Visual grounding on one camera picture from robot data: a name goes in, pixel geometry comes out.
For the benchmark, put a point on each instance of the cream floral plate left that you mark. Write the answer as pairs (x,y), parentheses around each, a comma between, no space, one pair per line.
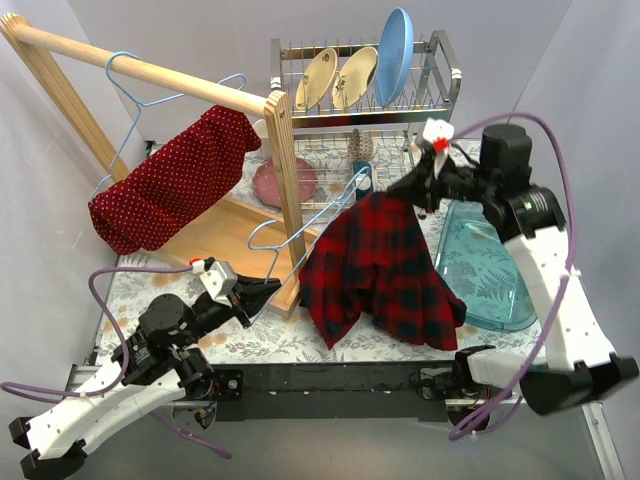
(316,79)

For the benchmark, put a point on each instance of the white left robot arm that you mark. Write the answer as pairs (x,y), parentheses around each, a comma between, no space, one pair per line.
(158,363)

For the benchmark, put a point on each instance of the red plaid garment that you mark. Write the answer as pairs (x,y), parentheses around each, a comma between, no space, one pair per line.
(373,259)

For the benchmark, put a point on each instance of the cream floral plate right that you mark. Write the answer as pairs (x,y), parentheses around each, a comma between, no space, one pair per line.
(353,80)

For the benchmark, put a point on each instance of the pink dotted plate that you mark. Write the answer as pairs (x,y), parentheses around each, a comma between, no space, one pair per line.
(266,188)

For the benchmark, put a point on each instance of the stainless steel dish rack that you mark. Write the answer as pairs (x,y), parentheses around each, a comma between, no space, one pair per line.
(321,134)

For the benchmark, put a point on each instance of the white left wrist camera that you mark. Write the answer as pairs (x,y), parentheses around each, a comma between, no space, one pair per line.
(217,277)

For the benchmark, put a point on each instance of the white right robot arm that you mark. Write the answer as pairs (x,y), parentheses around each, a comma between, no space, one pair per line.
(581,365)

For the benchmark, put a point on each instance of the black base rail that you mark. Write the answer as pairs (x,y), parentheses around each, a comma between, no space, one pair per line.
(422,390)

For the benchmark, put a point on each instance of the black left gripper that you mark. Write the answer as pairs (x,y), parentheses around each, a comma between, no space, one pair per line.
(238,301)

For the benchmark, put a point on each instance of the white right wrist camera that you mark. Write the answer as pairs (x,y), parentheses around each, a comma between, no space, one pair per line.
(435,136)

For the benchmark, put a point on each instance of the cream floral plate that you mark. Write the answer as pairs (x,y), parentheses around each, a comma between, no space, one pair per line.
(353,80)
(316,79)

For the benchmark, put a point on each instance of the teal transparent plastic basin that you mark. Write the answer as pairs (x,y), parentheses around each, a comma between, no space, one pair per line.
(479,271)

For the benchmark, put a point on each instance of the floral table mat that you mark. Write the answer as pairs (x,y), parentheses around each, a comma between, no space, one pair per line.
(294,339)

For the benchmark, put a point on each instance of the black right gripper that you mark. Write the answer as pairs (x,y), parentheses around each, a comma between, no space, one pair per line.
(430,178)

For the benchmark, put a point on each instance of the wooden clothes rack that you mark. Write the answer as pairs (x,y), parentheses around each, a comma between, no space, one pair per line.
(255,242)

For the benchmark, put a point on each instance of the red polka dot skirt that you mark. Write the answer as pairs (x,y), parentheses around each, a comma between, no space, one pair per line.
(175,185)

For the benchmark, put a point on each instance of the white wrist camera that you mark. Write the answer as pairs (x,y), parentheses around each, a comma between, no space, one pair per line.
(435,136)
(217,277)

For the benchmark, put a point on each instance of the blue plate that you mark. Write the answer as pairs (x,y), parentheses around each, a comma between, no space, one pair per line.
(395,52)

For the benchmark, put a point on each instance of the white cup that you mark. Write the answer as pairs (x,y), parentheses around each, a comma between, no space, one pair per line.
(261,130)

